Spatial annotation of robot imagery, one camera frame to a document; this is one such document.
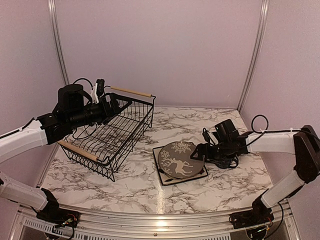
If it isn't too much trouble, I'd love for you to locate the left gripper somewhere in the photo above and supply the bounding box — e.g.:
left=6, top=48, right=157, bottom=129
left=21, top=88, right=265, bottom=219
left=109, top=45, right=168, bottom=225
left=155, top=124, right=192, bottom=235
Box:
left=67, top=92, right=132, bottom=129

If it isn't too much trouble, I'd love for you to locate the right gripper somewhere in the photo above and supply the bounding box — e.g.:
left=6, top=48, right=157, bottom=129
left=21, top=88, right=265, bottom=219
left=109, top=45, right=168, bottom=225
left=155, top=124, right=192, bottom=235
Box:
left=190, top=139, right=232, bottom=164

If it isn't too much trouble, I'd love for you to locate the round grey reindeer plate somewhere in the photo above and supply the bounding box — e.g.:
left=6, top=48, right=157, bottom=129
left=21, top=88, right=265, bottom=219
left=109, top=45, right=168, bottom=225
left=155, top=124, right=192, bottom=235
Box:
left=157, top=141, right=204, bottom=179

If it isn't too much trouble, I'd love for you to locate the square floral ceramic plate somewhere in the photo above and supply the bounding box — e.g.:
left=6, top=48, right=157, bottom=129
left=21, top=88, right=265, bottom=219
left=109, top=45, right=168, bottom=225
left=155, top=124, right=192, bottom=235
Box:
left=152, top=146, right=209, bottom=186

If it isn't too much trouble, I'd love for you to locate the black wire dish rack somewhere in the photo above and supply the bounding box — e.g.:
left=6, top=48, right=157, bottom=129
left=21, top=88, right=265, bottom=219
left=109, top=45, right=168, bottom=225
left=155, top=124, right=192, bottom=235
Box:
left=58, top=86, right=156, bottom=181

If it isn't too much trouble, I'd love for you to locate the dark blue mug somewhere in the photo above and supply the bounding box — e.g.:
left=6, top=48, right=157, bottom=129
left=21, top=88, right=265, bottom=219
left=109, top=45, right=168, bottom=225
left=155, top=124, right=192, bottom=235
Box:
left=213, top=156, right=239, bottom=169

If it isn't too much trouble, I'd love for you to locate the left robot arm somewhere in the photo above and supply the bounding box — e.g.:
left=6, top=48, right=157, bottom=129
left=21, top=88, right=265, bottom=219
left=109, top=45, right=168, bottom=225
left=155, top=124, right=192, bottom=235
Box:
left=0, top=79, right=132, bottom=223

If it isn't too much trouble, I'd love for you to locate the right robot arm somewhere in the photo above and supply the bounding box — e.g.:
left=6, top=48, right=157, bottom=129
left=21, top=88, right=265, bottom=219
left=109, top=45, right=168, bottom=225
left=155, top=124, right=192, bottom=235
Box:
left=190, top=123, right=320, bottom=224

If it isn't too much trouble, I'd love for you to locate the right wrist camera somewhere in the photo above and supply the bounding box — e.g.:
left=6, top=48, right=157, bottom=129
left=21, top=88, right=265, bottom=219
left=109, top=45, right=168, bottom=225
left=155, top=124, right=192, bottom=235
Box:
left=202, top=119, right=240, bottom=147

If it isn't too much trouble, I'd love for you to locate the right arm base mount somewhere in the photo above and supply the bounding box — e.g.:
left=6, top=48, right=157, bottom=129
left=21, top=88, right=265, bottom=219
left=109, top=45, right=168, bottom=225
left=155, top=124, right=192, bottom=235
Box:
left=228, top=210, right=275, bottom=229

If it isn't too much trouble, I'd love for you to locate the aluminium front rail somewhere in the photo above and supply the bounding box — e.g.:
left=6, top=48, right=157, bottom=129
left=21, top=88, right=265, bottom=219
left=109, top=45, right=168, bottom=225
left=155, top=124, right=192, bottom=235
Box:
left=18, top=198, right=301, bottom=240

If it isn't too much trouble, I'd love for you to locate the left aluminium corner post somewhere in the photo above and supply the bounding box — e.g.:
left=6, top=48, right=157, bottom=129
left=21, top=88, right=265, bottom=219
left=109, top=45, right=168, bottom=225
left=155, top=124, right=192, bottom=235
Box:
left=47, top=0, right=70, bottom=85

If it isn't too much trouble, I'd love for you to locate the aluminium corner post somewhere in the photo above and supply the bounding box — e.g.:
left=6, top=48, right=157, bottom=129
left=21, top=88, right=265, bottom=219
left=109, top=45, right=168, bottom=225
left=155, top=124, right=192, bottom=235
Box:
left=237, top=0, right=270, bottom=113
left=47, top=0, right=70, bottom=85

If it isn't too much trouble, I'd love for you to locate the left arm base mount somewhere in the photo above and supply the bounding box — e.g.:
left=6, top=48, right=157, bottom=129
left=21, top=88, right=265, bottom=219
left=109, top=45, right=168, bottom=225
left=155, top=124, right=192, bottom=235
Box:
left=36, top=208, right=80, bottom=228

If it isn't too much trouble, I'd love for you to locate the right aluminium corner post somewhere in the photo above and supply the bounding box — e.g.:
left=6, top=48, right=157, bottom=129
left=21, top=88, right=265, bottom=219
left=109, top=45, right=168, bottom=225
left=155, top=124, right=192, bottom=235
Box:
left=237, top=0, right=270, bottom=113

